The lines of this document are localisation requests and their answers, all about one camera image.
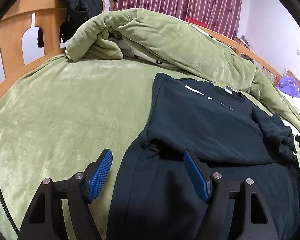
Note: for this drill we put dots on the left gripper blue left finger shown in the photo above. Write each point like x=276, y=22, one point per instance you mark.
x=96, y=174

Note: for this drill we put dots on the green plush quilt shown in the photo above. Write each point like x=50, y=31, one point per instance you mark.
x=175, y=44

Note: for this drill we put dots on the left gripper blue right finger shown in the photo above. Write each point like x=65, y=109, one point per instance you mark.
x=199, y=176

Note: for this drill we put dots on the white flower-print pillow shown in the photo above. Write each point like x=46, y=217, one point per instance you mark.
x=295, y=102

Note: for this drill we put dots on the red chair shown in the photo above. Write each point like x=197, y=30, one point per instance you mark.
x=196, y=22

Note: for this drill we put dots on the green plush bed sheet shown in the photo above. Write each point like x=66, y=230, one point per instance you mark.
x=59, y=117

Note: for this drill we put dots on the dark navy sweatshirt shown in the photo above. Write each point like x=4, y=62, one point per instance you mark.
x=154, y=197

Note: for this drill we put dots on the black jacket on bedframe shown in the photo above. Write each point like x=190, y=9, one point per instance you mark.
x=78, y=12

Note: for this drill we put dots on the purple plush toy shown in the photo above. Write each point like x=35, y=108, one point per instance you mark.
x=289, y=86

